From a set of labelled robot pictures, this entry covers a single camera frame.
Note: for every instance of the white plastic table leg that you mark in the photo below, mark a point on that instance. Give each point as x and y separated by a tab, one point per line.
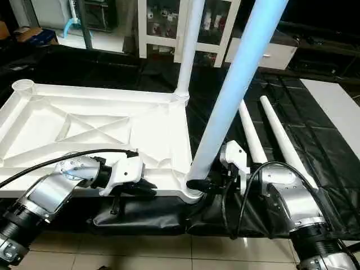
190	45
252	132
284	138
236	84

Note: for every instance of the light blue plastic item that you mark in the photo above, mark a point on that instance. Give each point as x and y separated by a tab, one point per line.
69	22

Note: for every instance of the white drawer unit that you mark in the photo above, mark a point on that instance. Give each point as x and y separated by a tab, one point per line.
275	56

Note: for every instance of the grey metal pole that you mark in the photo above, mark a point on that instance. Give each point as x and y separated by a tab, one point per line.
85	25

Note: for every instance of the white flat panel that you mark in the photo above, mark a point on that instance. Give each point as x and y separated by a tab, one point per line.
334	107

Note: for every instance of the white plastic table top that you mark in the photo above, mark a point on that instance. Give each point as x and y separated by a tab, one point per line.
84	124

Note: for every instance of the black work mat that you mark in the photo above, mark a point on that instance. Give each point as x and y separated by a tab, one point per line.
152	219

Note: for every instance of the dark equipment rack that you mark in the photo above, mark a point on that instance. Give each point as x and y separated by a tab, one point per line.
104	16

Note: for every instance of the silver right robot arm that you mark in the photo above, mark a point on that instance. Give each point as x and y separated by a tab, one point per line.
292	202

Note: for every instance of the white glass door cabinet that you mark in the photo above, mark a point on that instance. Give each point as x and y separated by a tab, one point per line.
160	28

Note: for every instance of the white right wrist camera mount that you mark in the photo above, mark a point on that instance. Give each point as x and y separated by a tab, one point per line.
235	160

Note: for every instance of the blue flat box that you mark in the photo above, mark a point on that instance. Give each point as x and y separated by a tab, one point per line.
36	37

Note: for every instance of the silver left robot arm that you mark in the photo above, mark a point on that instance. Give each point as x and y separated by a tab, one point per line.
45	194

